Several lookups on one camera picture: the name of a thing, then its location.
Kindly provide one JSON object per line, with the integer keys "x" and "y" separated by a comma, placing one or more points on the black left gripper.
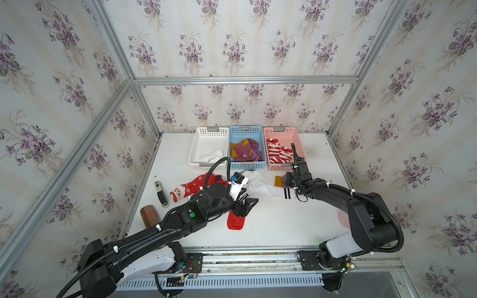
{"x": 246, "y": 209}

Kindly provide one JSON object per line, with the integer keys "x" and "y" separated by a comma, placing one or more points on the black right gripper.
{"x": 287, "y": 180}

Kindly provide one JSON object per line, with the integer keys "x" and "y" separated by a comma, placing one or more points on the purple yellow sock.
{"x": 240, "y": 152}
{"x": 280, "y": 181}

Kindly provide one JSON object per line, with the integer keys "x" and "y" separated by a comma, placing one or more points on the red white striped santa sock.
{"x": 274, "y": 151}

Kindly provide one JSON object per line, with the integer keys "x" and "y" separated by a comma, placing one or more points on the purple striped sock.
{"x": 256, "y": 154}

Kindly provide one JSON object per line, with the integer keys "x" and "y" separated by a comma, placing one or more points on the red snowflake sock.
{"x": 187, "y": 190}

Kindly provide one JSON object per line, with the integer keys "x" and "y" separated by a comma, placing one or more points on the purple yellow sock front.
{"x": 240, "y": 152}

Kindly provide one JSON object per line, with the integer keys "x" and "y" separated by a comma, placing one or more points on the small white ankle sock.
{"x": 213, "y": 157}

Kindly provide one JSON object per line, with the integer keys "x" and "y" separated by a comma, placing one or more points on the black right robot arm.
{"x": 373, "y": 228}

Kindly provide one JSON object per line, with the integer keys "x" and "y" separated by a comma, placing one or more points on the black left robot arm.
{"x": 101, "y": 265}

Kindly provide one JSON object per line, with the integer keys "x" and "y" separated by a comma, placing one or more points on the pink plastic basket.
{"x": 287, "y": 137}

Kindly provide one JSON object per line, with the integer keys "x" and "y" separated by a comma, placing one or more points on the blue plastic basket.
{"x": 237, "y": 134}

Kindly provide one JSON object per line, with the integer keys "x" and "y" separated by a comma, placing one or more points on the white plastic basket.
{"x": 206, "y": 140}

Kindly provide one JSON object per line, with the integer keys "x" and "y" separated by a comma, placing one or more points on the plain red sock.
{"x": 234, "y": 222}

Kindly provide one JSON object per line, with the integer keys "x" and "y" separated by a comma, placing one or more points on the pink round object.
{"x": 343, "y": 218}

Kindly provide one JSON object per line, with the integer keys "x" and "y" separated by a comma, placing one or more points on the small black tool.
{"x": 161, "y": 195}

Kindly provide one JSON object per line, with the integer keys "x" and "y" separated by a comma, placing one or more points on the brown plaid cylinder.
{"x": 149, "y": 216}

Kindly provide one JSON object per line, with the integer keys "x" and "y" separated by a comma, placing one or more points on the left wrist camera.
{"x": 237, "y": 183}

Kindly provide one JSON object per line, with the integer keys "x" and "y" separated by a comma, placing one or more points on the aluminium rail front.
{"x": 219, "y": 262}

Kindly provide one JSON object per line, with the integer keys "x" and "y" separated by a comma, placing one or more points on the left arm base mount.
{"x": 192, "y": 264}

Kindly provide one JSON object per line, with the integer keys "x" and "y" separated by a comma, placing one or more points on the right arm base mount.
{"x": 322, "y": 260}

